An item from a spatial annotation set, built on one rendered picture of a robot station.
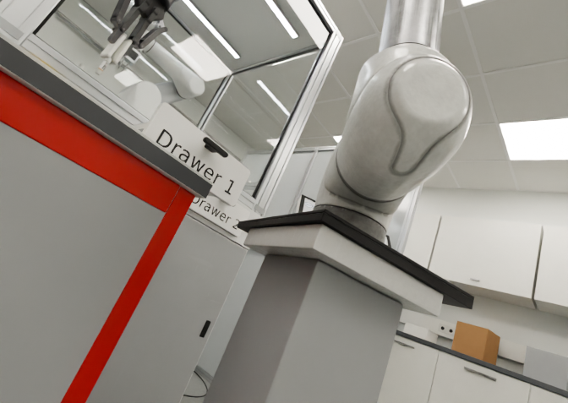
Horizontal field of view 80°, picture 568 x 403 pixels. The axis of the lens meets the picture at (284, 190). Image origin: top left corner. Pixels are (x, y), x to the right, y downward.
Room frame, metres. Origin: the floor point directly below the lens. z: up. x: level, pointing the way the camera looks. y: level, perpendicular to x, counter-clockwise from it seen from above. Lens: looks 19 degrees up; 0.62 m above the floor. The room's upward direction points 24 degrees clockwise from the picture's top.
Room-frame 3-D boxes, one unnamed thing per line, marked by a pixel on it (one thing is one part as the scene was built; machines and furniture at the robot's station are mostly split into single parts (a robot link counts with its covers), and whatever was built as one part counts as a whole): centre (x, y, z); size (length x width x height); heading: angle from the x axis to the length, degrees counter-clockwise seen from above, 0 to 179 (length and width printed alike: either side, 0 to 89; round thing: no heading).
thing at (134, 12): (0.65, 0.48, 1.09); 0.04 x 0.01 x 0.11; 59
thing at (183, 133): (0.77, 0.21, 0.87); 0.29 x 0.02 x 0.11; 133
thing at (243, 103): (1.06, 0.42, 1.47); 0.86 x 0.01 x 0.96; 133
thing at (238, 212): (1.22, 0.20, 0.87); 0.29 x 0.02 x 0.11; 133
